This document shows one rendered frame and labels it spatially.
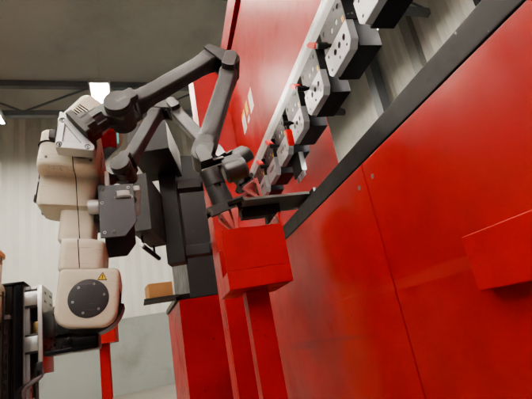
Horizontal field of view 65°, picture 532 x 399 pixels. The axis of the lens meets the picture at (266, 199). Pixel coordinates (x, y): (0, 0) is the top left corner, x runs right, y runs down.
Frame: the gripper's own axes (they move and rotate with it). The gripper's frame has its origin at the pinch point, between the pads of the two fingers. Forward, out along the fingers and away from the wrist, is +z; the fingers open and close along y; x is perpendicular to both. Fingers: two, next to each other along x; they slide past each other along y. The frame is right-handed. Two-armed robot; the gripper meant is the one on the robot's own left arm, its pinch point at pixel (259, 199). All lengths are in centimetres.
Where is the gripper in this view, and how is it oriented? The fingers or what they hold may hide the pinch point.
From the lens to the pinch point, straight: 154.1
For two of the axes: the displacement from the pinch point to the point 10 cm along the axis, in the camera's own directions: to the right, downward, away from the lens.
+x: -7.3, 5.6, -3.8
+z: 6.5, 7.5, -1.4
